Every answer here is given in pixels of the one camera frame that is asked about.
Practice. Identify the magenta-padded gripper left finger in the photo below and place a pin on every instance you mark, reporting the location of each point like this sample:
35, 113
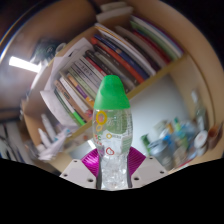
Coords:
90, 161

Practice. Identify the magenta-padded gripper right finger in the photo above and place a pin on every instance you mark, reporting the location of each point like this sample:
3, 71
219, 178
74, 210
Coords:
136, 160

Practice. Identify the clear bottle with green cap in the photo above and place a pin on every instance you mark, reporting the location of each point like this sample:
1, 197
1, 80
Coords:
111, 96

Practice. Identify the dark green glass bottle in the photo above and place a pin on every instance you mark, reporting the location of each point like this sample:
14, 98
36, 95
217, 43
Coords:
145, 143

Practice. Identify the grey shaker bottle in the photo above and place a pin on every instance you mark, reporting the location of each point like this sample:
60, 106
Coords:
161, 153

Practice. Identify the white-lidded brown jar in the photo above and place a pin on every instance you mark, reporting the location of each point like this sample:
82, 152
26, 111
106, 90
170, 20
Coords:
200, 141

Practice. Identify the tall clear glass bottle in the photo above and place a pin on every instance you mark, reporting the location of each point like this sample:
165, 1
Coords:
199, 111

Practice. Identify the brown mug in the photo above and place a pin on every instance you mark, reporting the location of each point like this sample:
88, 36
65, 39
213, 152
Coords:
215, 133

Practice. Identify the wooden shelf unit with books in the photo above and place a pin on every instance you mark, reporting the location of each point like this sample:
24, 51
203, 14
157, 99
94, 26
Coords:
116, 56

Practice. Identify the white ceiling tube light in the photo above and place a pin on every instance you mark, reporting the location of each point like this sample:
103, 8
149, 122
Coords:
24, 64

